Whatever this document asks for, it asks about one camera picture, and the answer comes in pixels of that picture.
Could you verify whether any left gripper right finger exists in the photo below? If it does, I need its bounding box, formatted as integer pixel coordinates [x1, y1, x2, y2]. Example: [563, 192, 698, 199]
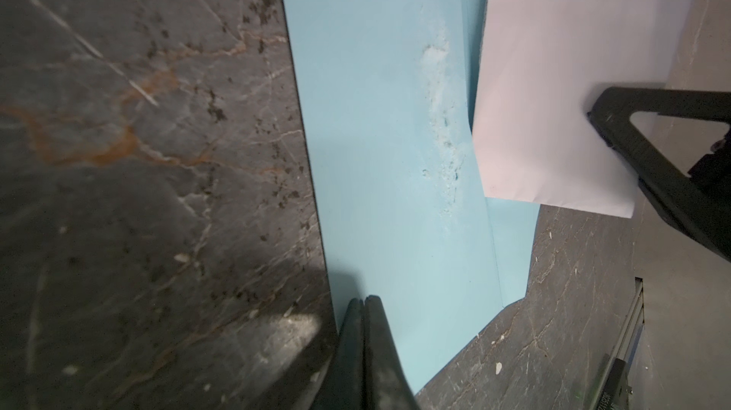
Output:
[364, 296, 419, 410]

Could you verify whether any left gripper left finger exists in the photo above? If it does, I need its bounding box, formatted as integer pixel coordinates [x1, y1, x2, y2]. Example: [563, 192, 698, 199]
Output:
[310, 299, 366, 410]

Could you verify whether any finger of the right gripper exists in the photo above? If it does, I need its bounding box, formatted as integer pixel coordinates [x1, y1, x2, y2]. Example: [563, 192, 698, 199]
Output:
[587, 86, 730, 261]

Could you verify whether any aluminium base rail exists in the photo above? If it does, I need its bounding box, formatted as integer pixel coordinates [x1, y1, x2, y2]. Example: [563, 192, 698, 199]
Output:
[587, 277, 645, 410]

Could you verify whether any white letter paper blue border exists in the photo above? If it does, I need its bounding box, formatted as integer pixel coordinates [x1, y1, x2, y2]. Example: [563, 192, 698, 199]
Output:
[473, 0, 693, 218]

